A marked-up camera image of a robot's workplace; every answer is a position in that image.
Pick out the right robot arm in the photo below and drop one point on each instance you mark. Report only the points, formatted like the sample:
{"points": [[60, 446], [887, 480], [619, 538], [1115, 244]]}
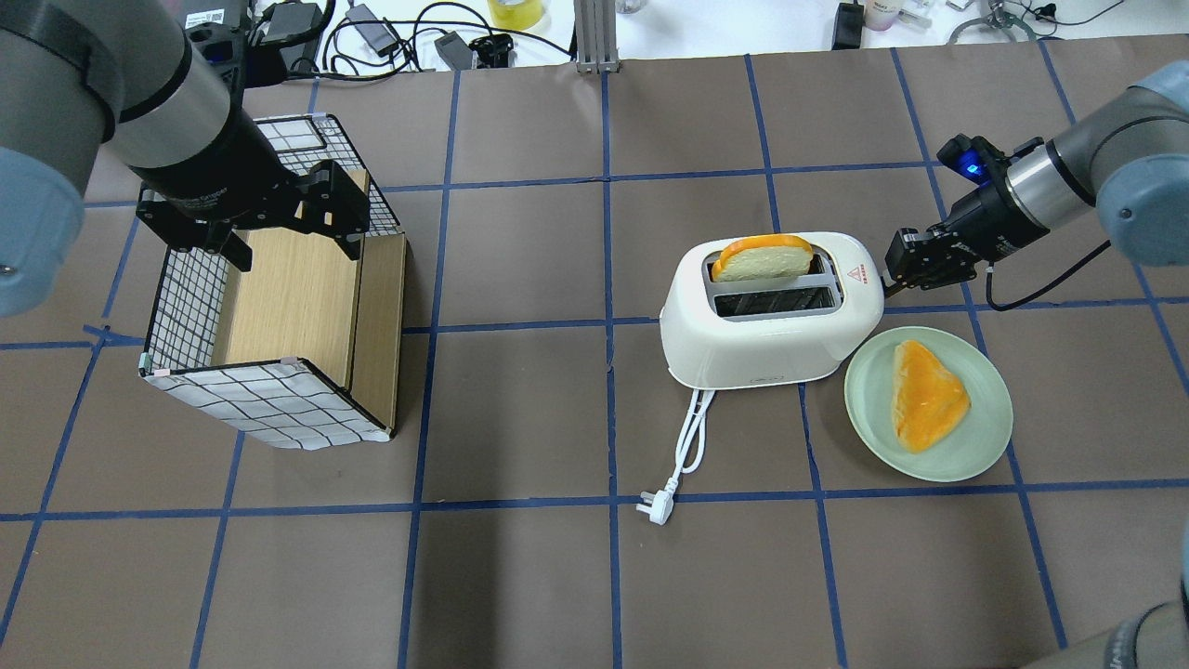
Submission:
{"points": [[1127, 162]]}

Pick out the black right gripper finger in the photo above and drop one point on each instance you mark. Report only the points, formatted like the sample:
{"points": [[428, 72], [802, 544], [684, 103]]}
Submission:
{"points": [[926, 260]]}

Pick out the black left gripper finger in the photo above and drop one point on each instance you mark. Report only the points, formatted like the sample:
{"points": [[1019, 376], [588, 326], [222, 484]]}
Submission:
{"points": [[331, 203], [220, 239]]}

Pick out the aluminium frame post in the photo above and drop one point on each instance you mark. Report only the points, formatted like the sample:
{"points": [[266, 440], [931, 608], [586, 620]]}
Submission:
{"points": [[597, 49]]}

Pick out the triangular toast on plate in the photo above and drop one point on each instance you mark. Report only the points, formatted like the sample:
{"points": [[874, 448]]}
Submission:
{"points": [[928, 400]]}

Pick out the white two-slot toaster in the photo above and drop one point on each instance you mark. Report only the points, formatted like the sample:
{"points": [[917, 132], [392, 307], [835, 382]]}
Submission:
{"points": [[769, 332]]}

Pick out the black power adapter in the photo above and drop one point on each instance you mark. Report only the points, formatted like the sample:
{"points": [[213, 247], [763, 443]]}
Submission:
{"points": [[375, 33]]}

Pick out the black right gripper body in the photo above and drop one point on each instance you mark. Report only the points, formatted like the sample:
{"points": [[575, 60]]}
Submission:
{"points": [[981, 220]]}

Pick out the light green plate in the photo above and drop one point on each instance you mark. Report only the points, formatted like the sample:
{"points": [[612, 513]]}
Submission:
{"points": [[975, 445]]}

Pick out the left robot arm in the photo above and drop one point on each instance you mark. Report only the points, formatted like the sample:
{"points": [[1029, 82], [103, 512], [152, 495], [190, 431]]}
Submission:
{"points": [[167, 99]]}

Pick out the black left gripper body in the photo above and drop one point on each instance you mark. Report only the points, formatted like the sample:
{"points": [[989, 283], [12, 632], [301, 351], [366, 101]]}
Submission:
{"points": [[226, 179]]}

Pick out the grid-patterned wooden storage box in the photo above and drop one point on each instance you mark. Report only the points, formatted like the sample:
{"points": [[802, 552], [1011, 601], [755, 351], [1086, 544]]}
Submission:
{"points": [[302, 350]]}

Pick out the yellow tape roll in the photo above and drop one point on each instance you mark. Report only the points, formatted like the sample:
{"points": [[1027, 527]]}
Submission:
{"points": [[516, 15]]}

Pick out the bread slice in toaster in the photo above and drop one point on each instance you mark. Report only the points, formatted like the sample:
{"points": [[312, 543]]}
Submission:
{"points": [[765, 256]]}

